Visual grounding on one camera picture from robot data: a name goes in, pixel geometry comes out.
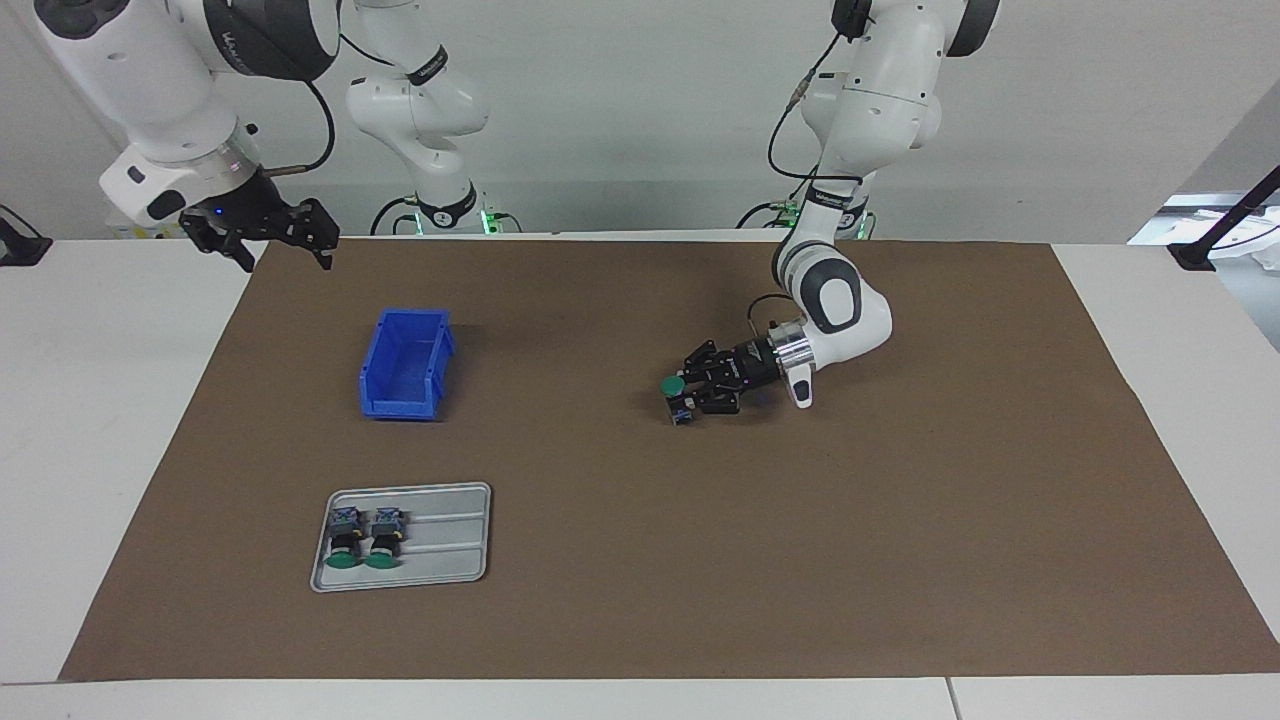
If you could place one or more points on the green push button switch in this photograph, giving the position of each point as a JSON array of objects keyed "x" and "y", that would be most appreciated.
[
  {"x": 344, "y": 540},
  {"x": 384, "y": 540},
  {"x": 673, "y": 385}
]

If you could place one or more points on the black angled stand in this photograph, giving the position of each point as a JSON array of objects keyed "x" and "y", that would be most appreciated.
[{"x": 1225, "y": 225}]

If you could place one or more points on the black table clamp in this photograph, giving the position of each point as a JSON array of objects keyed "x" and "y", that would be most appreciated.
[{"x": 22, "y": 248}]

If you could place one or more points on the blue plastic storage bin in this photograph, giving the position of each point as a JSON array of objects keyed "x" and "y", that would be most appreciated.
[{"x": 405, "y": 395}]

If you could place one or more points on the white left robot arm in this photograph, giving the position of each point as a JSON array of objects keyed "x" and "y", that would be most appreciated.
[{"x": 880, "y": 90}]

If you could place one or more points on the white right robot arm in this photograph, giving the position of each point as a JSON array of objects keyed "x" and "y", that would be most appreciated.
[{"x": 170, "y": 90}]

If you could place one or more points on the white wall socket box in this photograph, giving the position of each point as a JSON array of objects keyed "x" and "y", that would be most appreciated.
[{"x": 135, "y": 230}]

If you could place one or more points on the grey metal tray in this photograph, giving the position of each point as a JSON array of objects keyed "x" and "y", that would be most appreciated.
[{"x": 450, "y": 550}]

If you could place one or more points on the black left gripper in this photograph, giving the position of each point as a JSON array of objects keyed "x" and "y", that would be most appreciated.
[{"x": 757, "y": 365}]

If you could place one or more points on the brown paper table mat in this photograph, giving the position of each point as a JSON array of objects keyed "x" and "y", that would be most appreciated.
[{"x": 750, "y": 520}]

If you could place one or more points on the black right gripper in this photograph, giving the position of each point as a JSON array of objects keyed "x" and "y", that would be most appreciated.
[{"x": 250, "y": 205}]

